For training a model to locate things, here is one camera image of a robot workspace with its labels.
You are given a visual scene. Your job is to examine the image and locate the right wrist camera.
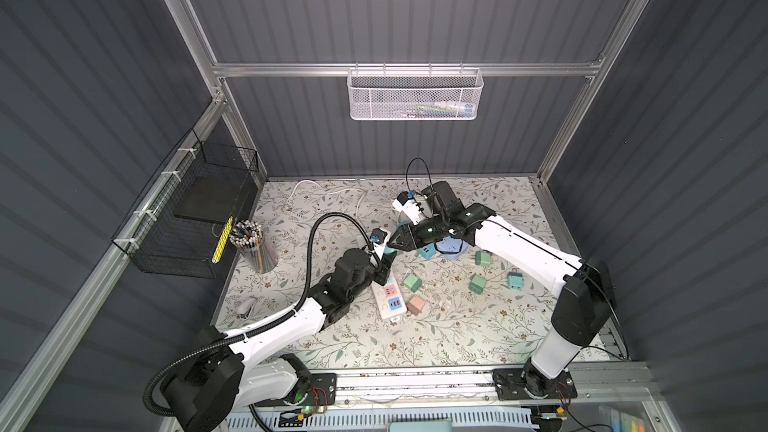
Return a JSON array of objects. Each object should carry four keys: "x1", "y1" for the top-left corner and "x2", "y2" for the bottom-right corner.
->
[{"x1": 392, "y1": 191, "x2": 426, "y2": 225}]

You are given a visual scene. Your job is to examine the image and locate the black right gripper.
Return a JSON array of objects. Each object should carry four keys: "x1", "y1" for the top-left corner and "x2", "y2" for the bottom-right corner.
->
[{"x1": 387, "y1": 216, "x2": 446, "y2": 251}]

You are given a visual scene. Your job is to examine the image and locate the black wire mesh basket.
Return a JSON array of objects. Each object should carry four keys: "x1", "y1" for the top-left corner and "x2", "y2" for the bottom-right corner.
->
[{"x1": 113, "y1": 133, "x2": 260, "y2": 279}]

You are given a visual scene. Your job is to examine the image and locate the clear cup of pencils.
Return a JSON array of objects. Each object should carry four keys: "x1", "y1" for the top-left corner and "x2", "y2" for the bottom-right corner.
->
[{"x1": 229, "y1": 220, "x2": 278, "y2": 274}]

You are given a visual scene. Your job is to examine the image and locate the yellow ruler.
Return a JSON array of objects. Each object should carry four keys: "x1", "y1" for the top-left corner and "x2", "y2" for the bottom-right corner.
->
[{"x1": 211, "y1": 216, "x2": 233, "y2": 264}]

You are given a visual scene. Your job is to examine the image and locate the pink plug cube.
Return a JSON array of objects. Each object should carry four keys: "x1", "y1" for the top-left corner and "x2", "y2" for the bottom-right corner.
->
[{"x1": 406, "y1": 295, "x2": 426, "y2": 316}]

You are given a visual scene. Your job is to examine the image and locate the white multicolour power strip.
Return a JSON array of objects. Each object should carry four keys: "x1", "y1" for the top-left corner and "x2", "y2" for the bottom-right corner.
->
[{"x1": 371, "y1": 272, "x2": 407, "y2": 324}]

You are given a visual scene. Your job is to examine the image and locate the teal plug cube right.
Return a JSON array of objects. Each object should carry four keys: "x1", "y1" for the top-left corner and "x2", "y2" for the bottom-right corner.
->
[{"x1": 507, "y1": 272, "x2": 524, "y2": 290}]

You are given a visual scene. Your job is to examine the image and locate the green plug cube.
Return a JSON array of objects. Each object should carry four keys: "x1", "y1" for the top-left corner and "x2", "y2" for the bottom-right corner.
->
[
  {"x1": 468, "y1": 274, "x2": 487, "y2": 295},
  {"x1": 403, "y1": 273, "x2": 423, "y2": 293}
]

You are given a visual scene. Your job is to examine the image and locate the white wire mesh basket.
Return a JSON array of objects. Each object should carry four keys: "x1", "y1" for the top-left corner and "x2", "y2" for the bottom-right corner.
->
[{"x1": 346, "y1": 67, "x2": 484, "y2": 122}]

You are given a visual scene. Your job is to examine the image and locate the white power strip cable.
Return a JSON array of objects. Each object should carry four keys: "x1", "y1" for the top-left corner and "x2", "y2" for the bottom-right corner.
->
[{"x1": 284, "y1": 178, "x2": 367, "y2": 217}]

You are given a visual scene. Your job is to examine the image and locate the blue square power socket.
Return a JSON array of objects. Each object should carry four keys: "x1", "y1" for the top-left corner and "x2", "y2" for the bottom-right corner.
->
[{"x1": 435, "y1": 237, "x2": 469, "y2": 261}]

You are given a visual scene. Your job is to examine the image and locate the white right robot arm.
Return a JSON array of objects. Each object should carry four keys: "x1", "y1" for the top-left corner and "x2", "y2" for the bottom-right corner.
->
[{"x1": 388, "y1": 177, "x2": 557, "y2": 366}]

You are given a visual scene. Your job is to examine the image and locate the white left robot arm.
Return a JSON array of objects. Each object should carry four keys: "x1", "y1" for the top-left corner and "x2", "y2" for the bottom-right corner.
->
[{"x1": 142, "y1": 228, "x2": 392, "y2": 431}]

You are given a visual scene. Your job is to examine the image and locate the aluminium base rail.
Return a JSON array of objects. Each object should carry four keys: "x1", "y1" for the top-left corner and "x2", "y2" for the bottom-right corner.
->
[{"x1": 167, "y1": 361, "x2": 655, "y2": 412}]

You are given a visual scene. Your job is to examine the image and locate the teal power strip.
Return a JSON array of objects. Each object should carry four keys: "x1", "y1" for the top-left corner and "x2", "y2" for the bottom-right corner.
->
[{"x1": 417, "y1": 244, "x2": 437, "y2": 260}]

